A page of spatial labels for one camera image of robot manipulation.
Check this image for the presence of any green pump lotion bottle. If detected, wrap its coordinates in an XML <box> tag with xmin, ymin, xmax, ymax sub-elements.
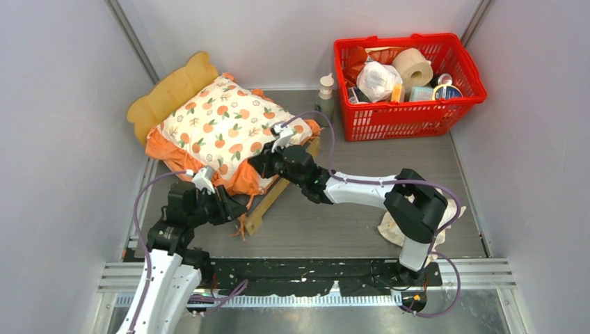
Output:
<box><xmin>314</xmin><ymin>73</ymin><xmax>335</xmax><ymax>127</ymax></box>

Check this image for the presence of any white plastic wrapped packet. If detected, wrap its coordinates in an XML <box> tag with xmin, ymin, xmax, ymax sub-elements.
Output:
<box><xmin>356</xmin><ymin>61</ymin><xmax>403</xmax><ymax>102</ymax></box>

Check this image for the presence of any slotted aluminium rail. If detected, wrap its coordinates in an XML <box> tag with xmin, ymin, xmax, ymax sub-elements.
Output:
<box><xmin>98</xmin><ymin>258</ymin><xmax>517</xmax><ymax>308</ymax></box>

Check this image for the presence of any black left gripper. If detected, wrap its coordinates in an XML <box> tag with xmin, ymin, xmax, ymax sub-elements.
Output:
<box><xmin>188</xmin><ymin>184</ymin><xmax>247</xmax><ymax>227</ymax></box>

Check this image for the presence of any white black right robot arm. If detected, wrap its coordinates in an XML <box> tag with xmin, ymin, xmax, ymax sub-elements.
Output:
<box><xmin>248</xmin><ymin>145</ymin><xmax>448</xmax><ymax>286</ymax></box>

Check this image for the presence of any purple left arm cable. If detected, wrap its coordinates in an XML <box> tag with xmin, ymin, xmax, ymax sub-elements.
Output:
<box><xmin>127</xmin><ymin>169</ymin><xmax>250</xmax><ymax>334</ymax></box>

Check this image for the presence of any cream frilled small pillow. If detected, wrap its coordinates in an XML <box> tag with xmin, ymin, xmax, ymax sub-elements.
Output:
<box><xmin>377</xmin><ymin>199</ymin><xmax>466</xmax><ymax>262</ymax></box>

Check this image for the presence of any round blue lidded tin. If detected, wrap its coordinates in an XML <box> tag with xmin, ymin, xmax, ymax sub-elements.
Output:
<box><xmin>432</xmin><ymin>84</ymin><xmax>463</xmax><ymax>101</ymax></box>

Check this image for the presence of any beige toilet paper roll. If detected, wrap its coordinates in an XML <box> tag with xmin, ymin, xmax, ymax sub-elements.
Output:
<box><xmin>392</xmin><ymin>48</ymin><xmax>433</xmax><ymax>90</ymax></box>

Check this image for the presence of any orange red crumpled bag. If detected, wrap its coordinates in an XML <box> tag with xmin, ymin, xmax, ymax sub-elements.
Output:
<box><xmin>342</xmin><ymin>46</ymin><xmax>408</xmax><ymax>88</ymax></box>

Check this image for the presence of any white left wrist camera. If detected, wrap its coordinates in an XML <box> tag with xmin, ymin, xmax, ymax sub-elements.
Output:
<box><xmin>185</xmin><ymin>166</ymin><xmax>216</xmax><ymax>194</ymax></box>

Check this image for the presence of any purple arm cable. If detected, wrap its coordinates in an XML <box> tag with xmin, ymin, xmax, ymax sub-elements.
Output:
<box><xmin>281</xmin><ymin>109</ymin><xmax>463</xmax><ymax>319</ymax></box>
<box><xmin>127</xmin><ymin>169</ymin><xmax>250</xmax><ymax>334</ymax></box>

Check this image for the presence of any small silver can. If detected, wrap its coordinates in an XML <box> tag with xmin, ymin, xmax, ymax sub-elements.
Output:
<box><xmin>435</xmin><ymin>73</ymin><xmax>453</xmax><ymax>86</ymax></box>

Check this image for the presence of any wooden pet bed frame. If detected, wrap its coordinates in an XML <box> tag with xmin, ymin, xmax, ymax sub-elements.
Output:
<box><xmin>127</xmin><ymin>51</ymin><xmax>319</xmax><ymax>236</ymax></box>

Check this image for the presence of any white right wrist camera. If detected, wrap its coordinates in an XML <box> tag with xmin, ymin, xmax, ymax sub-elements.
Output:
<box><xmin>271</xmin><ymin>122</ymin><xmax>294</xmax><ymax>152</ymax></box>

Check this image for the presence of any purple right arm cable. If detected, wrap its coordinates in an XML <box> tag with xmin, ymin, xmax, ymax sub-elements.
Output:
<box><xmin>281</xmin><ymin>109</ymin><xmax>463</xmax><ymax>319</ymax></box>

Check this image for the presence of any orange fruit print cushion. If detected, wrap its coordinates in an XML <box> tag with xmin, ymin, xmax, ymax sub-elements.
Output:
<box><xmin>145</xmin><ymin>72</ymin><xmax>322</xmax><ymax>241</ymax></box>

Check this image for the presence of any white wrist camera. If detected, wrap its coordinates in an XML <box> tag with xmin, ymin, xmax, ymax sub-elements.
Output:
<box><xmin>271</xmin><ymin>122</ymin><xmax>294</xmax><ymax>152</ymax></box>
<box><xmin>185</xmin><ymin>166</ymin><xmax>216</xmax><ymax>194</ymax></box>

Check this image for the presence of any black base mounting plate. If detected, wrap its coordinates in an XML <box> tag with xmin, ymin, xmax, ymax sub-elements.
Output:
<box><xmin>199</xmin><ymin>258</ymin><xmax>443</xmax><ymax>297</ymax></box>

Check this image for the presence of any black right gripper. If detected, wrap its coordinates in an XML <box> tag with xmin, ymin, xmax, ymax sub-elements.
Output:
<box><xmin>249</xmin><ymin>140</ymin><xmax>305</xmax><ymax>188</ymax></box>

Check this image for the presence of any light teal small box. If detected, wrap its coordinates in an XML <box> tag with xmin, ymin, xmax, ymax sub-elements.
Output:
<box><xmin>408</xmin><ymin>86</ymin><xmax>433</xmax><ymax>102</ymax></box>

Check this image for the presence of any red plastic shopping basket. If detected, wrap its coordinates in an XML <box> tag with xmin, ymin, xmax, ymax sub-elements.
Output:
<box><xmin>334</xmin><ymin>33</ymin><xmax>487</xmax><ymax>141</ymax></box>

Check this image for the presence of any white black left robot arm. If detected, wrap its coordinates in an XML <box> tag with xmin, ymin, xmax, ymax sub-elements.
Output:
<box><xmin>118</xmin><ymin>181</ymin><xmax>248</xmax><ymax>333</ymax></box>

